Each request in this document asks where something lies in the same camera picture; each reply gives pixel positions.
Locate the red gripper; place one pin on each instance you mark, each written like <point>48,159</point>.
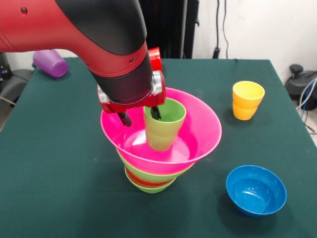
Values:
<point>158,100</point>

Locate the black wheeled base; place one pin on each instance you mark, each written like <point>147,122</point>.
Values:
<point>15,84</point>
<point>297,84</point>

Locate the large green bowl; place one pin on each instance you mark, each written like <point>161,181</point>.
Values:
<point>153,176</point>

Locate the small green bowl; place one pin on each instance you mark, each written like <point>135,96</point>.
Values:
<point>151,190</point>

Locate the red bowl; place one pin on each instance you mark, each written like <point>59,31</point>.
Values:
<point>146,182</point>

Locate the yellow cup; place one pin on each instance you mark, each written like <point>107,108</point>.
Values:
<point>247,104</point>

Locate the purple cup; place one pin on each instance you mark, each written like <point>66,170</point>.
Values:
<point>52,65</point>

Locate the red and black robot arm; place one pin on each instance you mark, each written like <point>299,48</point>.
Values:
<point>74,27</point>

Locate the green cup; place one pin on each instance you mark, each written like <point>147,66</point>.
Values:
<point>163,134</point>

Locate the blue bowl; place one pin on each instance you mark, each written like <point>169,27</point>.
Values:
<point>256,196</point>

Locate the large pink bowl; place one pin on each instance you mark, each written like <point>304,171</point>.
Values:
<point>198,129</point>

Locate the dark green tablecloth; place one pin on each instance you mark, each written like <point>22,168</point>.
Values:
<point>49,198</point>

